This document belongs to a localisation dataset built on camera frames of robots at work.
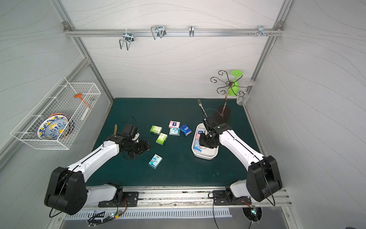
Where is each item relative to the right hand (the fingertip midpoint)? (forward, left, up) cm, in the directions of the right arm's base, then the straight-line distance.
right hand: (202, 142), depth 84 cm
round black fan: (-32, -26, -13) cm, 44 cm away
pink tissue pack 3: (+18, +20, -7) cm, 27 cm away
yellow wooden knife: (+14, +63, -10) cm, 66 cm away
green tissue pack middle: (+5, +27, -7) cm, 28 cm away
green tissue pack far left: (+12, +32, -7) cm, 35 cm away
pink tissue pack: (+12, 0, -5) cm, 13 cm away
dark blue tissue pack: (+13, +11, -7) cm, 19 cm away
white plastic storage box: (-1, +2, -8) cm, 9 cm away
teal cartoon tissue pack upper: (+12, +19, -7) cm, 24 cm away
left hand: (-5, +33, -3) cm, 34 cm away
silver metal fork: (+41, 0, -11) cm, 43 cm away
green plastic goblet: (+28, -19, +19) cm, 39 cm away
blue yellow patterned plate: (-8, +67, +25) cm, 72 cm away
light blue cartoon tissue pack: (+1, +3, -8) cm, 8 cm away
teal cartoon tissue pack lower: (-10, +28, -7) cm, 31 cm away
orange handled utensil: (+14, +71, +23) cm, 76 cm away
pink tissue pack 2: (+6, +3, -6) cm, 9 cm away
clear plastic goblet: (+20, -22, +21) cm, 36 cm away
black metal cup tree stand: (+29, -16, -8) cm, 34 cm away
